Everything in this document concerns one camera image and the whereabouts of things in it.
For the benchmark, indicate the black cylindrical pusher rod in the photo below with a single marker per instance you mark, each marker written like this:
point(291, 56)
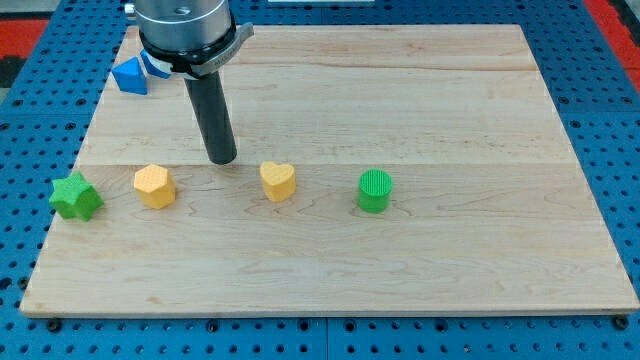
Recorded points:
point(210, 109)

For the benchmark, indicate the blue triangle block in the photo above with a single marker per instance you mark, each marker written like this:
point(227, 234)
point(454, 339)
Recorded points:
point(130, 77)

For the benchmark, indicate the yellow hexagon block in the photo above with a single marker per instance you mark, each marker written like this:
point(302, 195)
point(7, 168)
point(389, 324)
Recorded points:
point(155, 186)

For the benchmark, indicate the yellow heart block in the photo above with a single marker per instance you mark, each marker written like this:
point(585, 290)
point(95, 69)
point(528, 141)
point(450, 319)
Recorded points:
point(278, 180)

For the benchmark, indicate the green star block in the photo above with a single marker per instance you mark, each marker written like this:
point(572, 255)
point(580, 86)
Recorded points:
point(74, 197)

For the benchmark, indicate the wooden board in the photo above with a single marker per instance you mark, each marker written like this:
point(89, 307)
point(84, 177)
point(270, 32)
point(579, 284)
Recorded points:
point(490, 212)

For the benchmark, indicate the green cylinder block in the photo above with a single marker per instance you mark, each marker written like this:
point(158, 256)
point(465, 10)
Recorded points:
point(374, 190)

